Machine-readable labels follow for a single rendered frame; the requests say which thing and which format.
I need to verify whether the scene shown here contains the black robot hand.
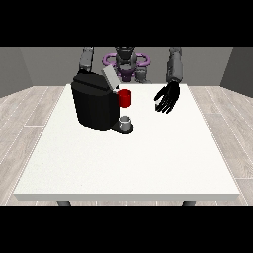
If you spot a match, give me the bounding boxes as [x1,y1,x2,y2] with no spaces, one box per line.
[153,80,182,115]

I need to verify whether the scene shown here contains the red pod holder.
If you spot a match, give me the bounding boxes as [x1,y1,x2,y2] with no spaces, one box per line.
[117,88,132,109]

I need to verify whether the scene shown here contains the pale grey machine lid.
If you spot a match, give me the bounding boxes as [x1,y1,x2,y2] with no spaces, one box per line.
[101,64,121,90]

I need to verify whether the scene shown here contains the black coffee machine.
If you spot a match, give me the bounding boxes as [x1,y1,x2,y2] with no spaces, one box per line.
[70,71,134,135]

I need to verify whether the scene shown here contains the small grey cup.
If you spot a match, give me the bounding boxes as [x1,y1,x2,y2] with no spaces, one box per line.
[119,115,133,131]

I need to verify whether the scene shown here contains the grey robot trunk purple rings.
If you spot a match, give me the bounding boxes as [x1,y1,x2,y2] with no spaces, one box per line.
[102,47,153,84]

